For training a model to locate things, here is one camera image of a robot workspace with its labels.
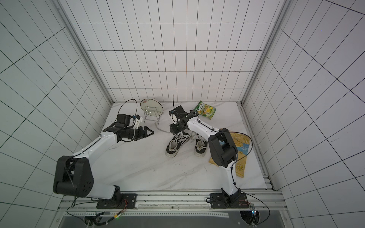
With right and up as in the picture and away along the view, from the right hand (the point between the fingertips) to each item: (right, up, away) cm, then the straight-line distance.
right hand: (168, 130), depth 93 cm
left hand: (-12, -3, -7) cm, 14 cm away
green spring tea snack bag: (+28, +14, +19) cm, 37 cm away
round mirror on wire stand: (-13, +14, +5) cm, 20 cm away
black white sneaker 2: (+21, -9, -6) cm, 24 cm away
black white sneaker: (+6, -7, -3) cm, 10 cm away
